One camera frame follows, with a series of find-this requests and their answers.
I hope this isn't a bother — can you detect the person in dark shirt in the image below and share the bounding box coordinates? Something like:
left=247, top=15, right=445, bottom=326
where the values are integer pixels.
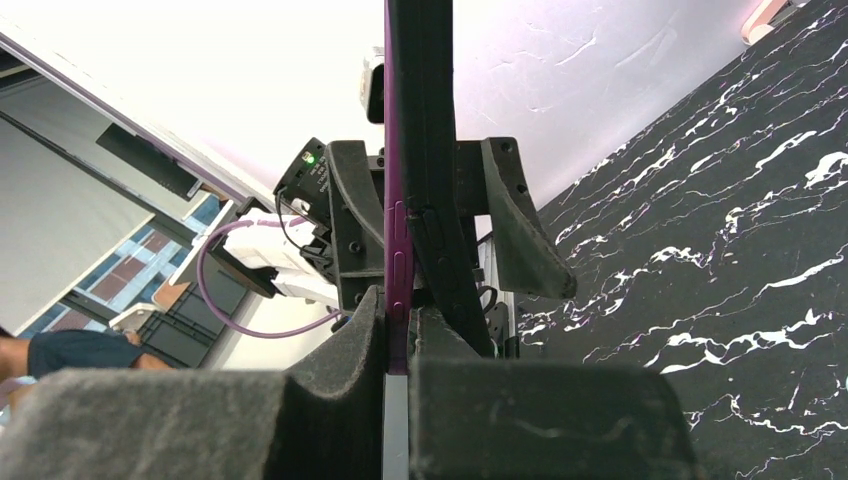
left=1, top=329, right=172, bottom=382

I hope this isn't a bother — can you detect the purple phone black case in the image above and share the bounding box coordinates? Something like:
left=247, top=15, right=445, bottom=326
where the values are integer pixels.
left=384, top=1, right=414, bottom=376

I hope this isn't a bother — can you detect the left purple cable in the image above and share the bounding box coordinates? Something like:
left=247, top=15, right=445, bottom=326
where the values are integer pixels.
left=195, top=218, right=346, bottom=340

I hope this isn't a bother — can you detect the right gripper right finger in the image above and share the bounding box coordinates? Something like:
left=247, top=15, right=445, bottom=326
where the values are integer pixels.
left=408, top=307, right=703, bottom=479

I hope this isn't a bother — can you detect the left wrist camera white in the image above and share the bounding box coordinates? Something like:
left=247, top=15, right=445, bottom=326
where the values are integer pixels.
left=360, top=47, right=385, bottom=125

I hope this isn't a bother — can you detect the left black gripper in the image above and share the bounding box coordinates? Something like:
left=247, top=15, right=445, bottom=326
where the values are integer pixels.
left=326, top=137, right=577, bottom=315

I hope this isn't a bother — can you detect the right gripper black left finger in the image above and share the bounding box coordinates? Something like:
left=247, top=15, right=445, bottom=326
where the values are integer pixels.
left=1, top=286, right=385, bottom=479

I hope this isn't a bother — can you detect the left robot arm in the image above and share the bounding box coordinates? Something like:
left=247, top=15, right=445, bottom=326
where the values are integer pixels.
left=219, top=137, right=577, bottom=312

